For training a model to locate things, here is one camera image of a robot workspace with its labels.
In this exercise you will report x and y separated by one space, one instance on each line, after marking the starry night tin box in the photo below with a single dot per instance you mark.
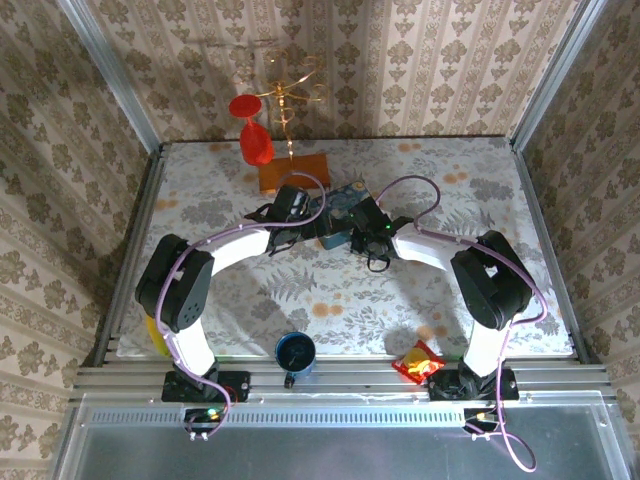
340 197

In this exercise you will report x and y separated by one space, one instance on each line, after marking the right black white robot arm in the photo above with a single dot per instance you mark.
495 290

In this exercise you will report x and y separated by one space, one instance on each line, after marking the red wine glass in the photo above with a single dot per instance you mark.
256 145

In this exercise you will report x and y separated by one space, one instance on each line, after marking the floral table cloth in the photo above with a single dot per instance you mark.
350 310

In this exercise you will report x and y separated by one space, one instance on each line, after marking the dark blue mug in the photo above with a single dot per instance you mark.
296 352

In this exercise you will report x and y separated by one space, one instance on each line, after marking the red snack packet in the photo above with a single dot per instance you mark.
417 362

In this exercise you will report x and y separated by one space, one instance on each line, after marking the yellow banana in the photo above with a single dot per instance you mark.
157 341

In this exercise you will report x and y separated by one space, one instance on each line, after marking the slotted metal tray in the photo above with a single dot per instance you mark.
325 450

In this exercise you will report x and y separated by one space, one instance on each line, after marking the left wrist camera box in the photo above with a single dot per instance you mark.
300 200

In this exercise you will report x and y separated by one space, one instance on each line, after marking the aluminium mounting rail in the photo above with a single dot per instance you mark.
350 372

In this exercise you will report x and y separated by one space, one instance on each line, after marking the aluminium side rail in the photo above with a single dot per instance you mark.
132 240
536 200

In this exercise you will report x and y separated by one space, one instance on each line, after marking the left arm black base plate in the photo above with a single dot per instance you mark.
240 387

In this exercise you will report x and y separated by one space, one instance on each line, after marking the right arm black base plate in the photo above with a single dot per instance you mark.
511 386

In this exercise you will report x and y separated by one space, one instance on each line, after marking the aluminium corner post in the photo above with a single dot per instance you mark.
561 65
109 65

